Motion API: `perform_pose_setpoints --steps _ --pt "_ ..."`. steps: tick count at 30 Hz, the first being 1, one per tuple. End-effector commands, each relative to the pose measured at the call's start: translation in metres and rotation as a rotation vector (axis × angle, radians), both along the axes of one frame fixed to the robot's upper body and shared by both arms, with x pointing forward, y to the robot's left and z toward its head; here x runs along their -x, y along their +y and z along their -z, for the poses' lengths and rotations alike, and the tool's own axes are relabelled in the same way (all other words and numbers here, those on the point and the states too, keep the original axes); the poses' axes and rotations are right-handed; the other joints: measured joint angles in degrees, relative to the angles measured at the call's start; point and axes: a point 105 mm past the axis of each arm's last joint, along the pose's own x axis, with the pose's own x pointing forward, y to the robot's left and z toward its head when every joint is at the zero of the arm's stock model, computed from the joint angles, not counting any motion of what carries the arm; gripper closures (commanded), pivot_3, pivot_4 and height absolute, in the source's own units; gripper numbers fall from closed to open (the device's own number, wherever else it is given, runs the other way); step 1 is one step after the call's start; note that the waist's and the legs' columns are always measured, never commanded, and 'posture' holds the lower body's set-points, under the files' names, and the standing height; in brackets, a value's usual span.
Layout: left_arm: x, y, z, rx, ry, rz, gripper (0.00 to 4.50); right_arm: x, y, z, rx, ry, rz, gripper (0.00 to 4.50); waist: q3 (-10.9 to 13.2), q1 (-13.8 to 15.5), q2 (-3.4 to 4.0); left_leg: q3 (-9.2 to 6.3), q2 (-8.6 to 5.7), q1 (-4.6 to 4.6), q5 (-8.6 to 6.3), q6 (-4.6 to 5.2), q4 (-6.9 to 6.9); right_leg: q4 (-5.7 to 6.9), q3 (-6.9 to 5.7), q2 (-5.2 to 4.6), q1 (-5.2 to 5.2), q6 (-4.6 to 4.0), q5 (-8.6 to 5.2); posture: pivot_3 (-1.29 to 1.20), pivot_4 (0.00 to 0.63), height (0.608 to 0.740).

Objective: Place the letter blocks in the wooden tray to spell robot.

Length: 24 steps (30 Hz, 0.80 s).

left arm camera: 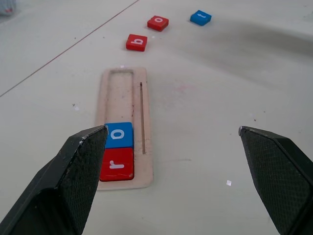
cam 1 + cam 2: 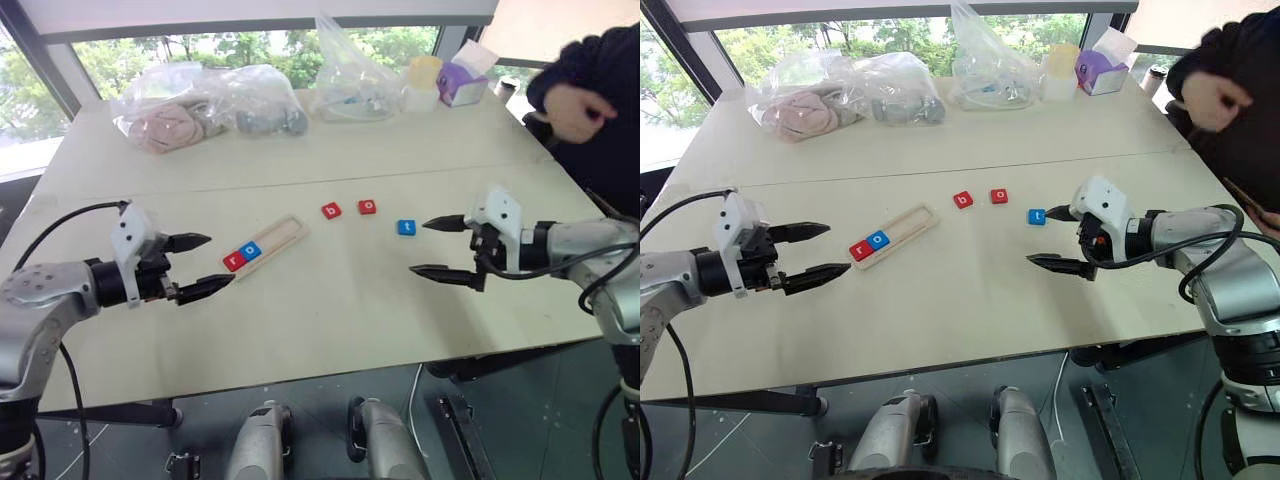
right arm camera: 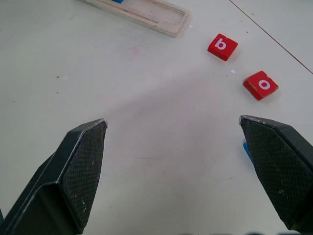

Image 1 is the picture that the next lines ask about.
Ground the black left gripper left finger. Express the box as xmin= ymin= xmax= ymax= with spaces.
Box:
xmin=0 ymin=125 xmax=109 ymax=235

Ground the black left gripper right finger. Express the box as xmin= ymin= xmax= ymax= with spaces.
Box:
xmin=238 ymin=125 xmax=313 ymax=235

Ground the red letter r block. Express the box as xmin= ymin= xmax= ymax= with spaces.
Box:
xmin=99 ymin=147 xmax=135 ymax=182

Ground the blue letter o block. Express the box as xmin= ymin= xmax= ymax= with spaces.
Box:
xmin=104 ymin=122 xmax=134 ymax=149

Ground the red letter b block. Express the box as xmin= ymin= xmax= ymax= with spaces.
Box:
xmin=125 ymin=34 xmax=148 ymax=52

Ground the blue letter t block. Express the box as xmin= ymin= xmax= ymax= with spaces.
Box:
xmin=190 ymin=10 xmax=212 ymax=27

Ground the red letter o block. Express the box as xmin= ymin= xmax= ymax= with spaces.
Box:
xmin=147 ymin=15 xmax=170 ymax=32

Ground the light wooden letter tray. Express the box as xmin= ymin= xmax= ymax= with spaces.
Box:
xmin=95 ymin=66 xmax=155 ymax=191

